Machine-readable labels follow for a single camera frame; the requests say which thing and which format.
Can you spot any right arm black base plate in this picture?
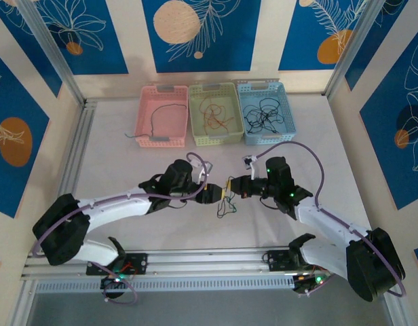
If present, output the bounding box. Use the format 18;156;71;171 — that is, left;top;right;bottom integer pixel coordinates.
265;249;330;272

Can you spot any blue floral wall panel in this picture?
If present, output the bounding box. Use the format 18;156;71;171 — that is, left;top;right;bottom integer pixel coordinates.
142;0;263;73
278;0;378;72
360;32;418;211
344;0;418;92
0;49;51;219
0;6;63;98
27;0;129;76

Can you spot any pink perforated plastic basket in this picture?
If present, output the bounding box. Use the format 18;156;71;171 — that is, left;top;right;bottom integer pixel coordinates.
133;84;190;149

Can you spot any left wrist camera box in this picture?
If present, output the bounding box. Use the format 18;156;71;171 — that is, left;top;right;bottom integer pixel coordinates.
191;159;215;183

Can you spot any light blue perforated plastic basket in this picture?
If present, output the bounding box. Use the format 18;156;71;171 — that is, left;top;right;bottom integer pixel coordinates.
235;80;297;146

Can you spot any controller board with green LED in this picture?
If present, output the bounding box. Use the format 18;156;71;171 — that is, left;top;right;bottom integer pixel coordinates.
292;273;327;295
100;271;132;290

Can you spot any pale green perforated plastic basket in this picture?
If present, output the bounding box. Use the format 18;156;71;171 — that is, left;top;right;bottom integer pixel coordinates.
187;82;246;147

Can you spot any long aluminium base rail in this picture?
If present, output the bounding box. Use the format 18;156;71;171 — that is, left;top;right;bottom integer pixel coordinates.
20;247;396;283

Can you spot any aluminium frame post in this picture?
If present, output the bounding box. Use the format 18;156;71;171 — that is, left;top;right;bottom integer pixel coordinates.
322;0;390;98
16;0;87;107

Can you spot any aluminium side rail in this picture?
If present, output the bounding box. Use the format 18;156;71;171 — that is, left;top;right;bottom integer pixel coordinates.
42;100;97;254

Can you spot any grey slotted cable duct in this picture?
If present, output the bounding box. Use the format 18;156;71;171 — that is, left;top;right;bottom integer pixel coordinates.
32;276;298;293

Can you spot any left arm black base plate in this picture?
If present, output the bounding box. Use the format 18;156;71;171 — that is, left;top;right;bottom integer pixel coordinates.
85;252;149;276

